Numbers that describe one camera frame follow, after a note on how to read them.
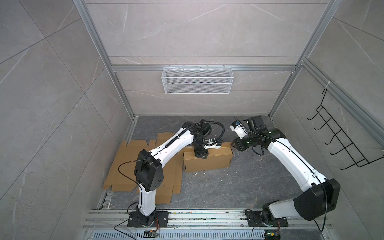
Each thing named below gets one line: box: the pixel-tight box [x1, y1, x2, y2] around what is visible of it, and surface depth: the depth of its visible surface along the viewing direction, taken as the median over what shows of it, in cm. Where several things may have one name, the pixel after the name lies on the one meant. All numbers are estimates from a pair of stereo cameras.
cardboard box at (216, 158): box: [183, 141, 234, 173], surface depth 81 cm
